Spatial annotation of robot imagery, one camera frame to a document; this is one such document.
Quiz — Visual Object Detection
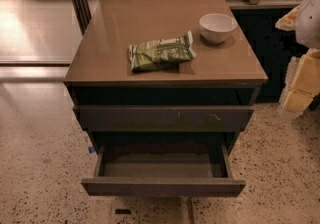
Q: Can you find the grey drawer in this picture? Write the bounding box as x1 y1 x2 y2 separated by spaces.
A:
81 143 246 197
74 105 253 132

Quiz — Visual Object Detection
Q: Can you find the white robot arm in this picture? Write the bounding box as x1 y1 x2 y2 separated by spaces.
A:
275 0 320 119

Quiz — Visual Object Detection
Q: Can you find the brown drawer cabinet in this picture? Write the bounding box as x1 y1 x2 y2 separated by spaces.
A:
64 0 267 148

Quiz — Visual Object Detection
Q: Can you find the white ceramic bowl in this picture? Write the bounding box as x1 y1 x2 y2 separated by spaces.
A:
199 13 237 44

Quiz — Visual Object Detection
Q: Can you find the green snack bag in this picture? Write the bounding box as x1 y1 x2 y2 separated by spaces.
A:
128 31 196 72

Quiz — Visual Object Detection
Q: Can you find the blue tape piece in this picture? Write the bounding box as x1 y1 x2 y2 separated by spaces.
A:
88 146 95 154

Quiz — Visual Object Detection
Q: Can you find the black floor marker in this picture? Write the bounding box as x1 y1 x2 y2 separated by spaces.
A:
115 209 131 215

